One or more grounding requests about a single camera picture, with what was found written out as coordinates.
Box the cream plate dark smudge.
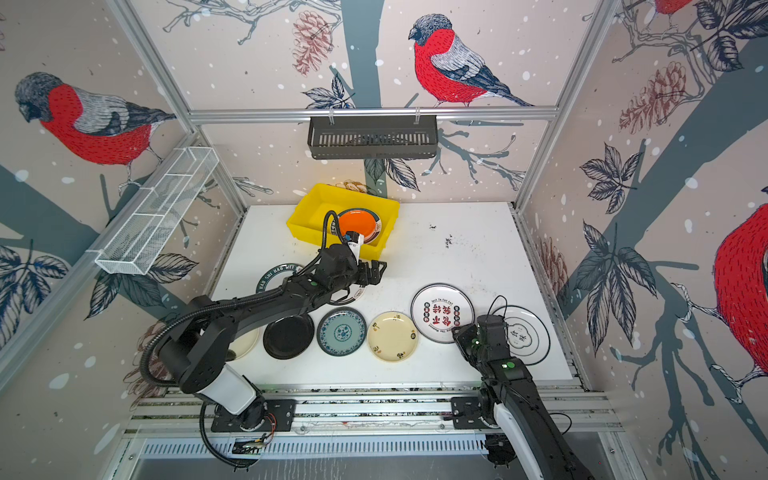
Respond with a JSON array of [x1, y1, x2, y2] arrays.
[[229, 329, 260, 360]]

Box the black round plate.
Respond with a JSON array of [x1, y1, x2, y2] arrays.
[[263, 314, 315, 360]]

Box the medium green rimmed white plate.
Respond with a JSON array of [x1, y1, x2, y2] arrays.
[[329, 285, 365, 306]]

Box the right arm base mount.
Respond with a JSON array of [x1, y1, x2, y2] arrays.
[[450, 396, 498, 430]]

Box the white wire mesh shelf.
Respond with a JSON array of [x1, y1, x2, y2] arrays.
[[95, 146, 219, 275]]

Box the dark lettered rim white plate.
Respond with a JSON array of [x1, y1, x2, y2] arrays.
[[255, 263, 303, 293]]

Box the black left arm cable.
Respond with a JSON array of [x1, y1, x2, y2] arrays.
[[199, 401, 271, 470]]

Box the white plate thin dark rim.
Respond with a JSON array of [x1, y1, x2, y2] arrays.
[[504, 306, 552, 367]]

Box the white plate red characters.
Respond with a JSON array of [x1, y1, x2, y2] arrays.
[[410, 283, 475, 344]]

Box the cream floral round plate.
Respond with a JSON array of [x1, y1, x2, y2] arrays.
[[367, 311, 419, 363]]

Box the teal patterned round plate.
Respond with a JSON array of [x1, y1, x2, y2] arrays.
[[316, 308, 368, 357]]

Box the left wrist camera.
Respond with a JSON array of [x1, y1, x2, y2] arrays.
[[345, 231, 365, 262]]

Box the large green rimmed white plate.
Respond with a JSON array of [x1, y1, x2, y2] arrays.
[[335, 207, 383, 245]]

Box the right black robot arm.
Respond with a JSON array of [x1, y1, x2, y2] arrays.
[[452, 315, 594, 479]]

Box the yellow plastic bin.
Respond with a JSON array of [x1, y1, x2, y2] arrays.
[[286, 184, 400, 260]]

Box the black hanging wall basket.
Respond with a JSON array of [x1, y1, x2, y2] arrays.
[[307, 116, 438, 160]]

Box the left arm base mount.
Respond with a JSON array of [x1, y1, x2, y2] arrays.
[[211, 398, 297, 433]]

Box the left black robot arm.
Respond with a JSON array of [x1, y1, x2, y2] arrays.
[[138, 244, 387, 415]]

